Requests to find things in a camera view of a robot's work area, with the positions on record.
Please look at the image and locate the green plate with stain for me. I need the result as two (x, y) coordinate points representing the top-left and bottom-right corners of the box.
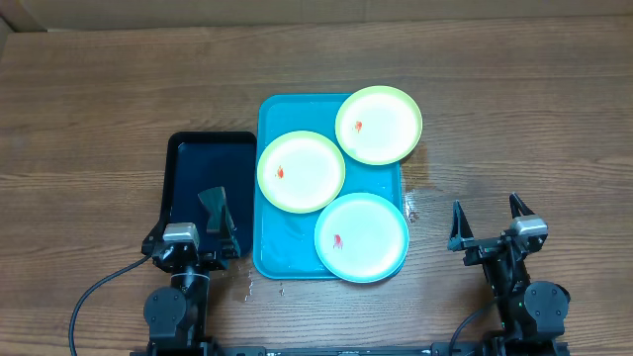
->
(256, 131), (346, 214)

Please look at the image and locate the dark green sponge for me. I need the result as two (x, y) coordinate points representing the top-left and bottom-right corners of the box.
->
(198, 186), (226, 233)

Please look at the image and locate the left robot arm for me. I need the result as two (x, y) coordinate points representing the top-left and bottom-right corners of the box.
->
(143, 206), (240, 356)

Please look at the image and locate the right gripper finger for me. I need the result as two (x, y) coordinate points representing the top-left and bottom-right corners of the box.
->
(448, 200), (475, 250)
(508, 192), (534, 219)

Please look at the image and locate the light blue plate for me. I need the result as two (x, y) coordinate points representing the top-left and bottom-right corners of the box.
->
(314, 193), (409, 284)

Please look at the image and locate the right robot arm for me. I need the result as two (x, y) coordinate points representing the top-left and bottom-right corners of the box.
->
(446, 193), (571, 355)

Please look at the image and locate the black plastic tray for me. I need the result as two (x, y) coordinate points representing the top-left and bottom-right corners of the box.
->
(159, 132), (256, 255)

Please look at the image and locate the cardboard backdrop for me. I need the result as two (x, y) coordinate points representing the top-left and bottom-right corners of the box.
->
(1, 0), (632, 32)

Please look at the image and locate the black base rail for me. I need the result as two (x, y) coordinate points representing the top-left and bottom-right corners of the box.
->
(129, 340), (570, 356)

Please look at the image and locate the teal plastic serving tray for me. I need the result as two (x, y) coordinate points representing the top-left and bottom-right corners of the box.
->
(252, 93), (403, 280)

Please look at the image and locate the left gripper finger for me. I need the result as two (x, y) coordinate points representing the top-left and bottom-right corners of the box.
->
(219, 206), (241, 258)
(140, 212), (166, 256)

